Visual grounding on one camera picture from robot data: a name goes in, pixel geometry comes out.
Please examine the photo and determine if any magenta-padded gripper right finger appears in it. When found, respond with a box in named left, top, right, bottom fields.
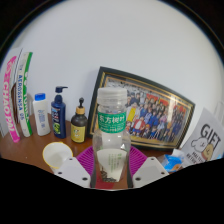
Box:
left=128, top=145, right=170, bottom=189

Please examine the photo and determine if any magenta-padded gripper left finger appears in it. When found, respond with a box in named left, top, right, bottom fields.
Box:
left=53, top=145, right=98, bottom=189

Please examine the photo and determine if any clear green-labelled plastic bottle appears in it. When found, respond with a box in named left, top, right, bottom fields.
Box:
left=92, top=86, right=132, bottom=190

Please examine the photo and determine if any blue tissue pack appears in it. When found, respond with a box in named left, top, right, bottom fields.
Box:
left=161, top=148, right=186, bottom=173

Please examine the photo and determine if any white yellow-rimmed cup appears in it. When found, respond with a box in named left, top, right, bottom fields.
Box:
left=42, top=141, right=74, bottom=174

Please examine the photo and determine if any amber yellow-labelled pump bottle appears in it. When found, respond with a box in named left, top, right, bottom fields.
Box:
left=70, top=97, right=89, bottom=144

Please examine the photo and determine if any dark blue pump bottle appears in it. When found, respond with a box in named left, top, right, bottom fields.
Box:
left=50, top=85, right=69, bottom=140

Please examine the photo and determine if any framed group photo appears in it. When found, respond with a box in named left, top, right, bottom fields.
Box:
left=87, top=66, right=196, bottom=151

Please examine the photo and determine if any white blue-capped bottle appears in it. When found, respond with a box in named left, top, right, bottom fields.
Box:
left=32, top=92, right=52, bottom=137

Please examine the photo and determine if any white paper gift bag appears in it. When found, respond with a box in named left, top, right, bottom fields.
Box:
left=181, top=107, right=224, bottom=164

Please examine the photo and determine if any white green long box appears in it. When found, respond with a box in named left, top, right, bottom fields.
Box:
left=17, top=51, right=34, bottom=138

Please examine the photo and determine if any pink long box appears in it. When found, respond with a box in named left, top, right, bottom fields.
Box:
left=2, top=55, right=21, bottom=144

